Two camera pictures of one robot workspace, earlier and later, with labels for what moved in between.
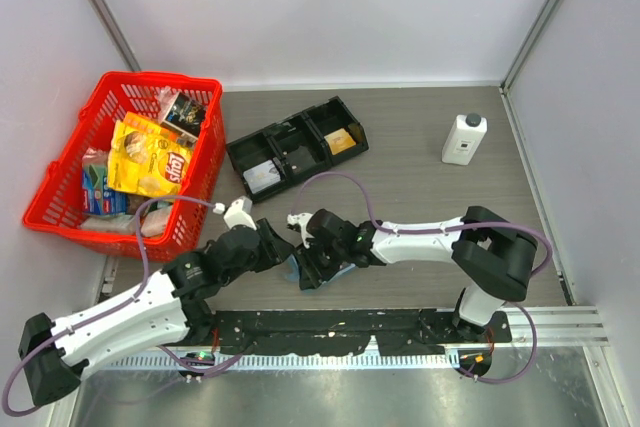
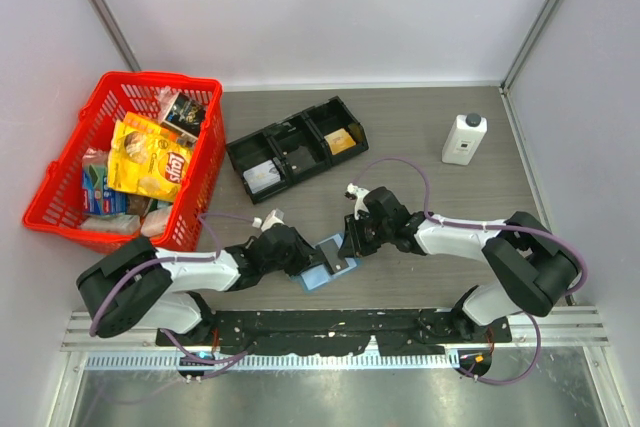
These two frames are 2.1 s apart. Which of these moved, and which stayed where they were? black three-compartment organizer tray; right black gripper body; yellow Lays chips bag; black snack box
Moved: right black gripper body
Stayed: black three-compartment organizer tray; yellow Lays chips bag; black snack box
